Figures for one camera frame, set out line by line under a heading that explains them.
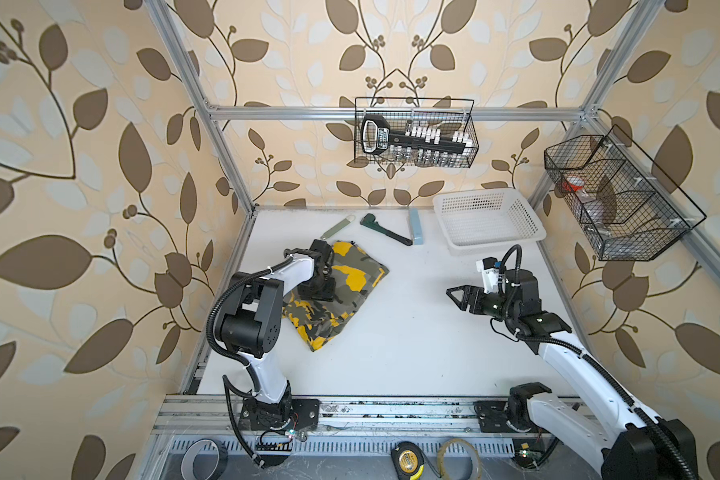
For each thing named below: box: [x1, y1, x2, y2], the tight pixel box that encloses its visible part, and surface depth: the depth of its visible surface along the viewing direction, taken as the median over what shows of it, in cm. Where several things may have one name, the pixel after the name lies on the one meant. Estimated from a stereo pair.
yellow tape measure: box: [390, 441, 425, 480], surface depth 68 cm
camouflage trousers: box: [282, 240, 389, 352], surface depth 94 cm
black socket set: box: [361, 114, 472, 165], surface depth 86 cm
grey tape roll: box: [180, 438, 229, 480], surface depth 68 cm
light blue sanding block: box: [409, 208, 424, 245], surface depth 111 cm
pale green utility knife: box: [320, 215, 355, 240], surface depth 118 cm
